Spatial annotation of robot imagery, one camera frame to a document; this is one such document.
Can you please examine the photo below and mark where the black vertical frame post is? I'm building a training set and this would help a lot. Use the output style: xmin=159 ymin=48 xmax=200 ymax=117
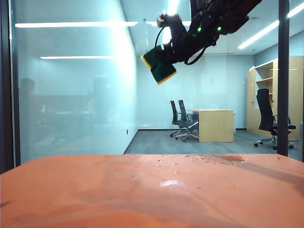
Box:
xmin=277 ymin=0 xmax=290 ymax=158

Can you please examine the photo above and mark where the green and yellow sponge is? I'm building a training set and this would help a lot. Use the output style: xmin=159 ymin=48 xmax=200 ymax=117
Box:
xmin=140 ymin=46 xmax=178 ymax=86

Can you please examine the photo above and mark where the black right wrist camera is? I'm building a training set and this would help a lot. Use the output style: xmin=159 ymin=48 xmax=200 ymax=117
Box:
xmin=156 ymin=13 xmax=183 ymax=33

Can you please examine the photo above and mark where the grey mesh office chair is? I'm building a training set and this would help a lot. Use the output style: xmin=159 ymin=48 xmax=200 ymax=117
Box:
xmin=170 ymin=100 xmax=189 ymax=139
xmin=175 ymin=99 xmax=200 ymax=143

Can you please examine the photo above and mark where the light wooden office desk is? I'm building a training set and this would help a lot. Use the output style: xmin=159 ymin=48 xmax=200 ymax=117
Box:
xmin=187 ymin=109 xmax=236 ymax=143

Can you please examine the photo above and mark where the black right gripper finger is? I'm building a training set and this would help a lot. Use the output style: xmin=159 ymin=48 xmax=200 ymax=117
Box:
xmin=162 ymin=41 xmax=176 ymax=52
xmin=153 ymin=48 xmax=178 ymax=65

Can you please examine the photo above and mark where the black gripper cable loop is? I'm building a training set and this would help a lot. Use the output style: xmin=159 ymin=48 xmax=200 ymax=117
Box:
xmin=184 ymin=45 xmax=208 ymax=66

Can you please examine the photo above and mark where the long ceiling strip light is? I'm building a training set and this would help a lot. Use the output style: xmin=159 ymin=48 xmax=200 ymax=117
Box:
xmin=286 ymin=1 xmax=304 ymax=19
xmin=237 ymin=20 xmax=279 ymax=50

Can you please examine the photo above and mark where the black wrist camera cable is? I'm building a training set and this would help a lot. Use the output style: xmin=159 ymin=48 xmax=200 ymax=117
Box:
xmin=154 ymin=25 xmax=167 ymax=48

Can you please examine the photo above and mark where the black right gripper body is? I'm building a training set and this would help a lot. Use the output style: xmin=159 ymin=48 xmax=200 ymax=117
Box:
xmin=170 ymin=16 xmax=223 ymax=65

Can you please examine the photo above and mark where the large glass wall pane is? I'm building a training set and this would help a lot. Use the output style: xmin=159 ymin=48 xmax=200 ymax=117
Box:
xmin=10 ymin=0 xmax=304 ymax=163

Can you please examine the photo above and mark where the dark glass wall frame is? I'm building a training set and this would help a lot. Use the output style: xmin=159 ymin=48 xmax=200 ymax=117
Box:
xmin=0 ymin=0 xmax=21 ymax=174

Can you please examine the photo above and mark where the light wooden shelf cabinet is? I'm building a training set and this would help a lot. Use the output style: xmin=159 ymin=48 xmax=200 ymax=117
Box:
xmin=246 ymin=57 xmax=304 ymax=142

